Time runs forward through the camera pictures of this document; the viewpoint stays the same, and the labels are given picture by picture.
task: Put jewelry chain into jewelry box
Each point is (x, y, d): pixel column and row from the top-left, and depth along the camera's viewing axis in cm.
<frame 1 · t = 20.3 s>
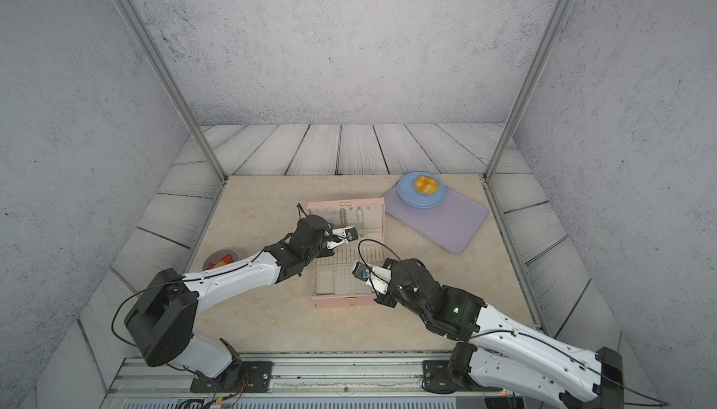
left hand: (333, 225, 87), fingers open
right hand: (374, 266, 70), fingers closed
pink jewelry box: (334, 283, 85), point 8 cm above the table
blue plate: (408, 193, 117), on the table
orange bread pastry: (426, 184, 117), point 4 cm above the table
thin silver pendant necklace: (362, 220, 88), point 17 cm above the table

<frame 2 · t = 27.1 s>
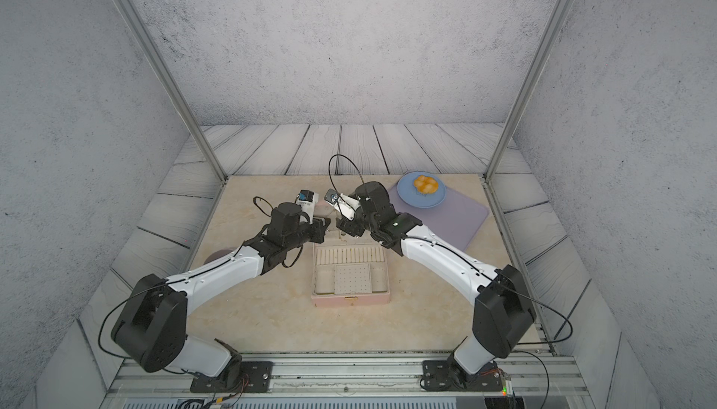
left hand: (333, 221, 85), fingers closed
right hand: (346, 204, 80), fingers open
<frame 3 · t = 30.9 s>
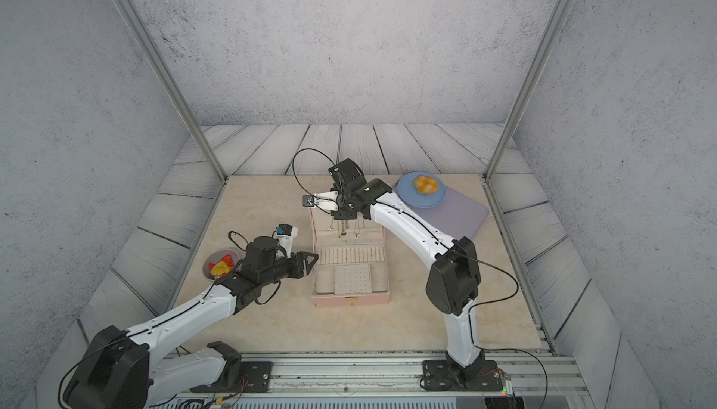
left hand: (315, 257, 83), fingers open
right hand: (337, 195, 84), fingers open
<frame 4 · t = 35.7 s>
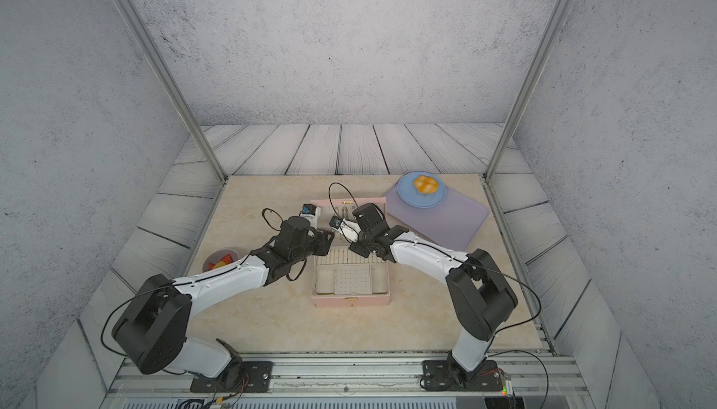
left hand: (334, 235, 87), fingers open
right hand: (356, 232, 89), fingers closed
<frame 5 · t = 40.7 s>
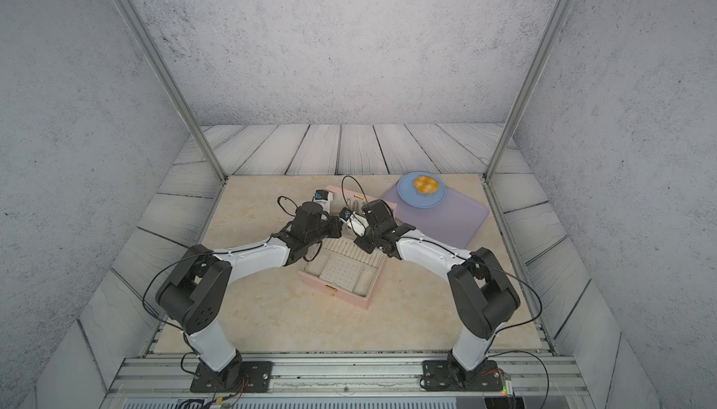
left hand: (349, 218, 91), fingers closed
right hand: (360, 229, 90), fingers closed
